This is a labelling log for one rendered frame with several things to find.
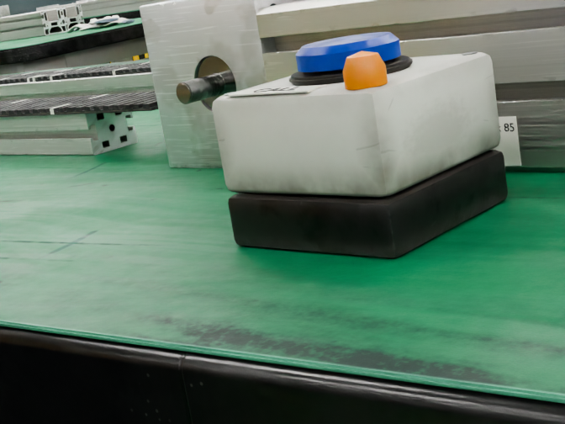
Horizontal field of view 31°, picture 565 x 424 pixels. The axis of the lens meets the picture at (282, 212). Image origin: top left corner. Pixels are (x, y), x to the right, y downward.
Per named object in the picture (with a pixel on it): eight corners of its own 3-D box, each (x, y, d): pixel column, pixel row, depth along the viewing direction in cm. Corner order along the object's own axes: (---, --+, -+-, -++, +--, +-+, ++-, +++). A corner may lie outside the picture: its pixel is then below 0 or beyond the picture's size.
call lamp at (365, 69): (335, 90, 35) (330, 55, 35) (361, 82, 36) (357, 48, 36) (371, 88, 34) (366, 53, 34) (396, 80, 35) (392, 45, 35)
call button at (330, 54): (281, 101, 40) (272, 50, 39) (344, 82, 42) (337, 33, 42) (363, 98, 37) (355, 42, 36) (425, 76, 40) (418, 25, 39)
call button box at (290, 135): (232, 247, 41) (204, 90, 39) (376, 183, 48) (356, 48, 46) (396, 262, 35) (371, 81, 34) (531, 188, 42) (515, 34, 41)
